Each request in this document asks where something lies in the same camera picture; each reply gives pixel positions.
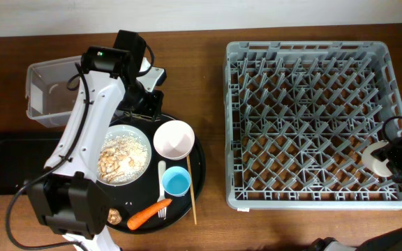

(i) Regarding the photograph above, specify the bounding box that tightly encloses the grey dishwasher rack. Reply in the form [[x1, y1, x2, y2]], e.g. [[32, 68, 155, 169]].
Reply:
[[223, 41, 402, 211]]

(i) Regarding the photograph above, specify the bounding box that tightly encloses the brown walnut shell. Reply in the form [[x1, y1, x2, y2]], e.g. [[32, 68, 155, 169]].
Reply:
[[107, 208, 122, 225]]

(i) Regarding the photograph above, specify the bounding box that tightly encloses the black rectangular tray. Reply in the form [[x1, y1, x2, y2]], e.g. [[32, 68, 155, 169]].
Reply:
[[0, 132, 62, 195]]

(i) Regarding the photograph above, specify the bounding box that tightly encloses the wooden chopstick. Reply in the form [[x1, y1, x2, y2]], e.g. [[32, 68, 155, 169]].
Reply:
[[186, 155, 198, 225]]

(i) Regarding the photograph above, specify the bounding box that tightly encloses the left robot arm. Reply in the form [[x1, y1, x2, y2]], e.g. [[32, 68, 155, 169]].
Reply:
[[20, 30, 166, 250]]

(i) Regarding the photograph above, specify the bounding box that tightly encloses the cream white cup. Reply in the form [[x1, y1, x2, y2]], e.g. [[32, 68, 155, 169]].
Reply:
[[362, 141, 392, 178]]

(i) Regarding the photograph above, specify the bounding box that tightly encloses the grey plate with food scraps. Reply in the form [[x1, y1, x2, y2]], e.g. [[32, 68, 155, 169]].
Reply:
[[97, 125, 151, 186]]

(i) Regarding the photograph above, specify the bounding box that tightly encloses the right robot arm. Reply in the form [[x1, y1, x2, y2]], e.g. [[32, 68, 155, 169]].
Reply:
[[306, 138, 402, 251]]

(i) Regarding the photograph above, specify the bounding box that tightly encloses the white plastic fork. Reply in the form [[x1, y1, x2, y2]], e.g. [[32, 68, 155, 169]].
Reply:
[[157, 160, 167, 219]]

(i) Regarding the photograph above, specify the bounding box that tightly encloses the clear plastic bin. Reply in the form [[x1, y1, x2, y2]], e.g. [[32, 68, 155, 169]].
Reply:
[[25, 54, 125, 128]]

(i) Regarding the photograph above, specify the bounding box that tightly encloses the round black tray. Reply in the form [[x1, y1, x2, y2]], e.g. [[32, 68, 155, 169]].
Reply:
[[96, 112, 207, 235]]

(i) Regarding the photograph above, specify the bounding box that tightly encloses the pink bowl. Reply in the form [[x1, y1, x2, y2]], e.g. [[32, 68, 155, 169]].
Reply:
[[153, 120, 195, 160]]

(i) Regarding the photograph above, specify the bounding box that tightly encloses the orange carrot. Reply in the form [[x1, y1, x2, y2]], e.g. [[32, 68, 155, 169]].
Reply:
[[127, 199, 172, 230]]

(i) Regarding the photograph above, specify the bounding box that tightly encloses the blue cup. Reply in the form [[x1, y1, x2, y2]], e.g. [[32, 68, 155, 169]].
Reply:
[[161, 166, 191, 197]]

